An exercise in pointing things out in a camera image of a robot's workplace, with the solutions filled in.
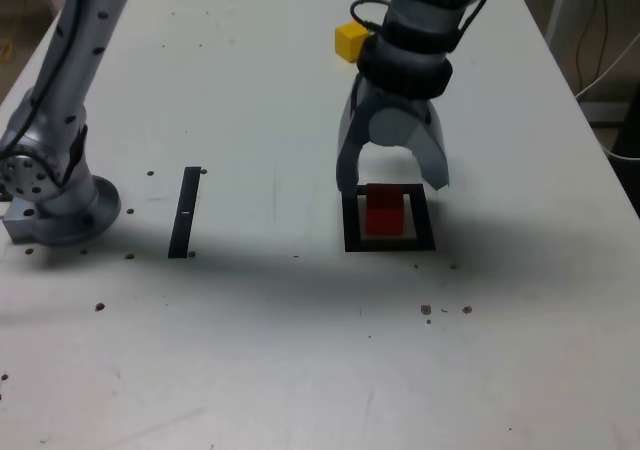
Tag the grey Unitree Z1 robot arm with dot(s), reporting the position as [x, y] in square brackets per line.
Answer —
[75, 45]

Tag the black tape square outline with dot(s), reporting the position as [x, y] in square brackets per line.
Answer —
[390, 245]

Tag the dark flat box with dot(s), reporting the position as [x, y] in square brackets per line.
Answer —
[607, 114]

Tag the yellow cube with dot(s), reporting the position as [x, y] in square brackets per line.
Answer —
[347, 42]

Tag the black tape strip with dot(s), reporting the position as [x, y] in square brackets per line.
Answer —
[184, 210]

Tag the white frame post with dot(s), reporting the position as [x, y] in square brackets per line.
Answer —
[557, 10]

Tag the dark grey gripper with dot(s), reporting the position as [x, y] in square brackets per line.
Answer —
[400, 102]

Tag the red cube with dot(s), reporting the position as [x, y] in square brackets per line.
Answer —
[382, 220]

